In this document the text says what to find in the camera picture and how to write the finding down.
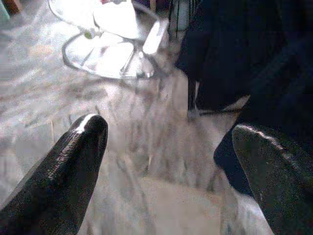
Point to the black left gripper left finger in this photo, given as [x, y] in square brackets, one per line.
[61, 176]

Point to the navy blue garment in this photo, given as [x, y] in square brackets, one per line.
[244, 61]

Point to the white metal baby bouncer frame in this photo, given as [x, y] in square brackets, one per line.
[110, 44]

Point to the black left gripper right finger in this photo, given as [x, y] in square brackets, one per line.
[276, 181]

